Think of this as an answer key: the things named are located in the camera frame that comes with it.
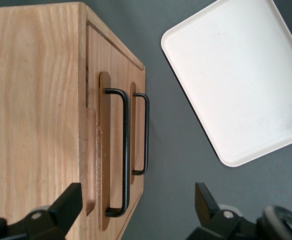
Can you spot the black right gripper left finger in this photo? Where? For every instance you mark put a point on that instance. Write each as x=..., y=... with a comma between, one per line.
x=61, y=215

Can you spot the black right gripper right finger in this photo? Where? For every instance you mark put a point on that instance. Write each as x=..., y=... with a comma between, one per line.
x=211, y=220

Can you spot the oak wooden drawer cabinet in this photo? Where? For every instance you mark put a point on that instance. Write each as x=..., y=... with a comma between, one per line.
x=31, y=112

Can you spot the beige rectangular tray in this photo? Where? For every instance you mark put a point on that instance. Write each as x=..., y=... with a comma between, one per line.
x=236, y=82

